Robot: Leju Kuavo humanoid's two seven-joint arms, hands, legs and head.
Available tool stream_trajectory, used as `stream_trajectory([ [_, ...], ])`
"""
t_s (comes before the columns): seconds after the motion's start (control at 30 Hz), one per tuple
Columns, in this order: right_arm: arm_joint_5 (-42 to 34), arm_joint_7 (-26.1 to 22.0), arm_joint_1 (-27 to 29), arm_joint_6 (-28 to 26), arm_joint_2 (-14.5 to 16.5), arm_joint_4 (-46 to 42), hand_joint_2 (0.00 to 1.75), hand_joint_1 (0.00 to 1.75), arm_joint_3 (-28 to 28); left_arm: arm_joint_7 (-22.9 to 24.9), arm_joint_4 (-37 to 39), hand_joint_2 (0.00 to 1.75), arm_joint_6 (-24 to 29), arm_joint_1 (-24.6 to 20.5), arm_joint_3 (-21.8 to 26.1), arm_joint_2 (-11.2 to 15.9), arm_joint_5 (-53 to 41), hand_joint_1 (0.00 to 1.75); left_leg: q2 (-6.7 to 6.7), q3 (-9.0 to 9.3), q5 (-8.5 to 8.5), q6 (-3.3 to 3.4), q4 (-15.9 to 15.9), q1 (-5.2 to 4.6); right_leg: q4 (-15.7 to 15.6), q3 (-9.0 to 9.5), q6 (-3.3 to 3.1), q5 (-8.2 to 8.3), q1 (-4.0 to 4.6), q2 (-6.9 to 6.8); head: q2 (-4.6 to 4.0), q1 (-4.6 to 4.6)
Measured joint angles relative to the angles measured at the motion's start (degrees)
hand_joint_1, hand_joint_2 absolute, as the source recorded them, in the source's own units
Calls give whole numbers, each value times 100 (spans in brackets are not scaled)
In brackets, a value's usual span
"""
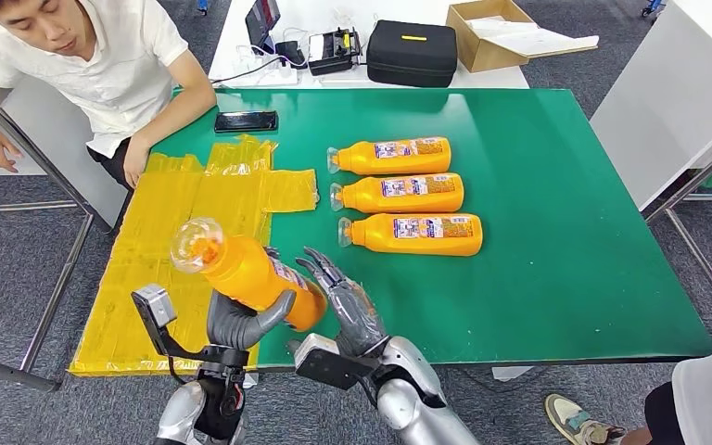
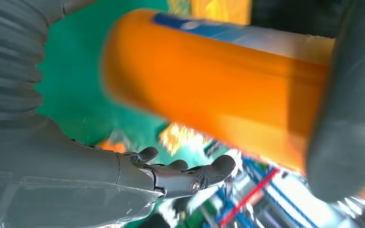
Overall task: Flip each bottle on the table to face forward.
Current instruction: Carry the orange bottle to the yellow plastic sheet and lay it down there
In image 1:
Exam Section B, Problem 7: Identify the black power cable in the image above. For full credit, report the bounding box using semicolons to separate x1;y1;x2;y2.
211;55;284;83

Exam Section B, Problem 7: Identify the open cardboard box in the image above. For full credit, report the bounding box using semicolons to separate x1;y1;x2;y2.
445;0;541;73

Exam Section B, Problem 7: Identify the black tablet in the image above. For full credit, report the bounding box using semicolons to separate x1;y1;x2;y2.
245;0;282;57

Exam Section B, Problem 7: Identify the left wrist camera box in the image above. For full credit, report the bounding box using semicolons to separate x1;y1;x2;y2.
132;283;253;370

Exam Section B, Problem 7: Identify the white power strip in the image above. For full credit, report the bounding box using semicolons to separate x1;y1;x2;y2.
217;56;300;87

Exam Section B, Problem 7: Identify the black power adapter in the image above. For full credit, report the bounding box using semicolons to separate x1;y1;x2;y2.
274;40;308;69

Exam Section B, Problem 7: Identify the person's left hand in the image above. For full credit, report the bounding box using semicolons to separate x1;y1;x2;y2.
121;135;151;190

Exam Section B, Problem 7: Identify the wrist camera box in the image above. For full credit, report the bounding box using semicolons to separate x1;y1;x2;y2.
286;333;382;391
132;283;253;370

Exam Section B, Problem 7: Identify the yellow taped mat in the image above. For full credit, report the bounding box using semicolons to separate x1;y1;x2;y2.
68;134;321;377

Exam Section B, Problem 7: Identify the white table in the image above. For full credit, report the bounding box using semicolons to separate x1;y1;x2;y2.
208;0;530;90

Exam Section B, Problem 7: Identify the black smartphone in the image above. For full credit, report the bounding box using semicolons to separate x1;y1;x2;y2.
213;110;280;134

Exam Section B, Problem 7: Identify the black carrying case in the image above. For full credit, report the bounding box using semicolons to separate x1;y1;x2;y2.
366;19;459;88

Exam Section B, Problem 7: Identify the grey metal frame table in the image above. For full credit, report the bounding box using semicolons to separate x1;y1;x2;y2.
0;110;115;394
641;132;712;342

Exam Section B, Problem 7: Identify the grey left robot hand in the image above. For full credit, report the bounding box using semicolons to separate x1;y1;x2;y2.
206;245;299;352

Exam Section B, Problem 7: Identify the white paper sheet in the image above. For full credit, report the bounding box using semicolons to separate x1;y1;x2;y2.
467;17;600;59

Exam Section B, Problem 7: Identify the black charger device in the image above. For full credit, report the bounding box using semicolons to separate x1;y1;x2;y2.
308;27;363;77

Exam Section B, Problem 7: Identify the white table foot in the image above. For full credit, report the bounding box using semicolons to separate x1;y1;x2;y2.
491;366;535;382

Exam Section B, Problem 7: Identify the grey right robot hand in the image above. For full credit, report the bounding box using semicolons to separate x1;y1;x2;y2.
296;247;389;359

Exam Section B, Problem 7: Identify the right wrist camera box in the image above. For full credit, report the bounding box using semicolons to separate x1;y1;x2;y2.
286;333;382;391

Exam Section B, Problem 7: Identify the orange detergent bottle clear cap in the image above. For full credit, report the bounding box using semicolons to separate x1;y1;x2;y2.
170;217;328;333
326;135;452;176
329;172;465;215
337;212;484;258

